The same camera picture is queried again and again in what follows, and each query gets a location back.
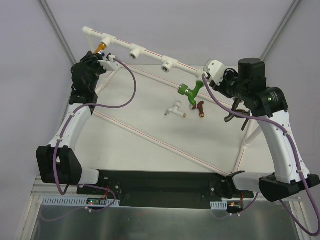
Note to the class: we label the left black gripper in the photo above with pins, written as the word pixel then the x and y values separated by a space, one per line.
pixel 92 60

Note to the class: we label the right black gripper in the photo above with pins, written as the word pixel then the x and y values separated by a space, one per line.
pixel 219 85

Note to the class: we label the yellow faucet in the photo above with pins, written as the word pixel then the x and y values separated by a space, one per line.
pixel 100 49

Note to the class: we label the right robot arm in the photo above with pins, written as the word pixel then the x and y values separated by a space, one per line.
pixel 268 106

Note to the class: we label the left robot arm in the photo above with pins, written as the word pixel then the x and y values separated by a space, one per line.
pixel 57 160

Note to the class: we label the dark red faucet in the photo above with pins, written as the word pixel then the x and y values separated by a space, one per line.
pixel 200 107

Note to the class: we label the green faucet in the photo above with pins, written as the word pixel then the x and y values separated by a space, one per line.
pixel 191 94

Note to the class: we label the white faucet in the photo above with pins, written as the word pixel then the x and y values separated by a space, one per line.
pixel 176 110

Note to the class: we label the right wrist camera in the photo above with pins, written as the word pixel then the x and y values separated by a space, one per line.
pixel 214 71

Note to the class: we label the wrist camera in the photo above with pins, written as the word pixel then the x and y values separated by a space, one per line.
pixel 109 64
pixel 214 71

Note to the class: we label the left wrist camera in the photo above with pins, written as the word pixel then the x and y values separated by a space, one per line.
pixel 109 64

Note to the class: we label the right cable duct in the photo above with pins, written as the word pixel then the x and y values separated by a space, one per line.
pixel 226 205

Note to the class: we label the cable duct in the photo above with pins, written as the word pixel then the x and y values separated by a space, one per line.
pixel 226 205
pixel 71 201

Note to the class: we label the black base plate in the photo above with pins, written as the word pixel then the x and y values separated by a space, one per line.
pixel 152 189

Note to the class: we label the left cable duct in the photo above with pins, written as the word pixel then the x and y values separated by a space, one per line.
pixel 71 201

